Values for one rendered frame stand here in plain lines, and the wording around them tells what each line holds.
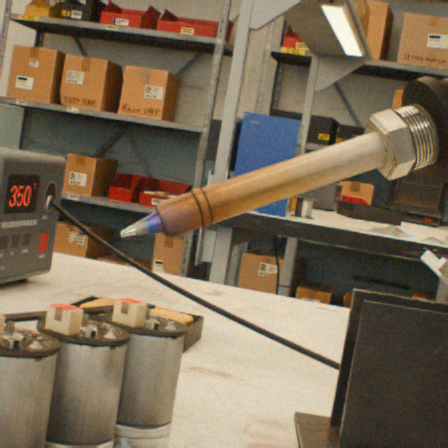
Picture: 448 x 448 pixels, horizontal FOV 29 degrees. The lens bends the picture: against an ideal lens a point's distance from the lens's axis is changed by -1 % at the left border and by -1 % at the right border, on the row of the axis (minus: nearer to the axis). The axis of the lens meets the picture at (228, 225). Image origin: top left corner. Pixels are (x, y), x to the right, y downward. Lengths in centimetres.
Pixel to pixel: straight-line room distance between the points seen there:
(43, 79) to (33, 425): 451
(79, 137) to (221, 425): 474
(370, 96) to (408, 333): 442
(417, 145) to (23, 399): 11
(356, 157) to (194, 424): 21
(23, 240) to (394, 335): 33
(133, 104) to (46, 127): 78
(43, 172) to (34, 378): 44
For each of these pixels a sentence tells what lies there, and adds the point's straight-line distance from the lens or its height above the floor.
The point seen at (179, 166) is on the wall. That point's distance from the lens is 490.
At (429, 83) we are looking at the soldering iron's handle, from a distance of 20.
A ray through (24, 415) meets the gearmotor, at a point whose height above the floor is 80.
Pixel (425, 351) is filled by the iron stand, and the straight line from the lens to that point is 36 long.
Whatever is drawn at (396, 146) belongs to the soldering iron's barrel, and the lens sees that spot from 20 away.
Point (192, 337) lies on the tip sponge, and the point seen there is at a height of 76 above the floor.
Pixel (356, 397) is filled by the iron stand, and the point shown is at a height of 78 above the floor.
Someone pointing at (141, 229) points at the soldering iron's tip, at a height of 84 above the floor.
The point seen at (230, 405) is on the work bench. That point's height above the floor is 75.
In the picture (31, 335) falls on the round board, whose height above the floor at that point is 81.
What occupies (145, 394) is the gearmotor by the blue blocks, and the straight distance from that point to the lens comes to 25.
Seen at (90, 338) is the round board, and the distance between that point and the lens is 23.
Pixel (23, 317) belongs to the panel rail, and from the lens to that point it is 24.
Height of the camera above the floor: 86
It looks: 4 degrees down
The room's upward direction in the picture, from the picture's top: 9 degrees clockwise
